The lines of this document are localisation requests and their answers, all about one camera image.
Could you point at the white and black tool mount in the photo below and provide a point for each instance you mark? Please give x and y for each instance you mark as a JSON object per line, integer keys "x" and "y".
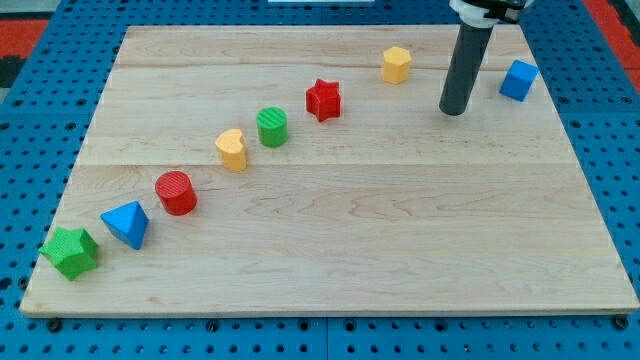
{"x": 487, "y": 13}

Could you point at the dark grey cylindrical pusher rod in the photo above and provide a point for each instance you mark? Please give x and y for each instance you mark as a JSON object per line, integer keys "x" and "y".
{"x": 466, "y": 60}

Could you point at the blue cube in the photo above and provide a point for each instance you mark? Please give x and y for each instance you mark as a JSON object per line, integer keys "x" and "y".
{"x": 518, "y": 80}

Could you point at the yellow hexagonal block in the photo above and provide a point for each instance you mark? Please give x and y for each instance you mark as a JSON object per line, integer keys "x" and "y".
{"x": 396, "y": 65}

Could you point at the red star block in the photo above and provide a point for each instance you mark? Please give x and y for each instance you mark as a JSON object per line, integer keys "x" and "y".
{"x": 323, "y": 100}

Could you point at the light wooden board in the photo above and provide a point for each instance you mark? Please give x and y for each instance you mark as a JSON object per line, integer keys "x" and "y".
{"x": 393, "y": 209}

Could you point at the green cylinder block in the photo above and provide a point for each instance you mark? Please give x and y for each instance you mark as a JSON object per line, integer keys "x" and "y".
{"x": 272, "y": 126}

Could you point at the yellow heart block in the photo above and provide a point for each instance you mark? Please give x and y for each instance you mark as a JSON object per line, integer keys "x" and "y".
{"x": 232, "y": 150}

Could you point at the red cylinder block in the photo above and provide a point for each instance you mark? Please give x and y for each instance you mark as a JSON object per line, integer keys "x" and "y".
{"x": 176, "y": 193}

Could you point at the blue triangular prism block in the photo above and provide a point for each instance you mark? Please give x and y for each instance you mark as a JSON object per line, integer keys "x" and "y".
{"x": 128, "y": 223}

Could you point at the green star block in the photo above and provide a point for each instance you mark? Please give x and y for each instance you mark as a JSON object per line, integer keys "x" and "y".
{"x": 71, "y": 252}

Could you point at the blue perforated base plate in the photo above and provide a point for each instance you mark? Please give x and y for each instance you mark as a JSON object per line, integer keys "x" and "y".
{"x": 45, "y": 115}

